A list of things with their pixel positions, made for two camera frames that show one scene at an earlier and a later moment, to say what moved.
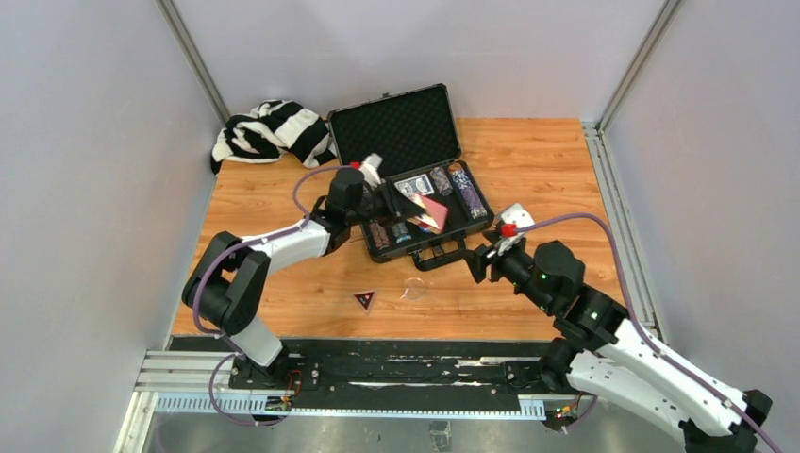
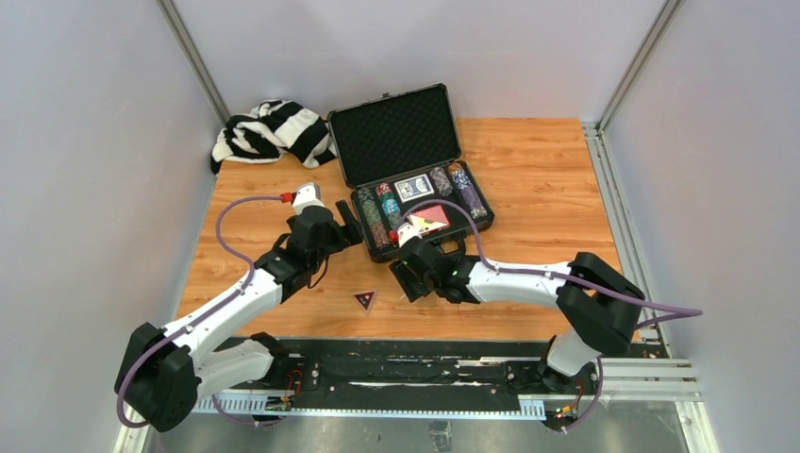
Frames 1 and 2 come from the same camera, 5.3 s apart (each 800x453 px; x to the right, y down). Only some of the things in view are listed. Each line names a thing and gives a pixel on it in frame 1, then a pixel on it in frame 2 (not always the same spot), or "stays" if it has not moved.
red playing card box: x=434 y=219 stays
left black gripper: x=395 y=203 -> x=345 y=235
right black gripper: x=483 y=255 -> x=405 y=276
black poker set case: x=438 y=201 stays
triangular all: x=366 y=299 stays
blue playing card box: x=420 y=184 stays
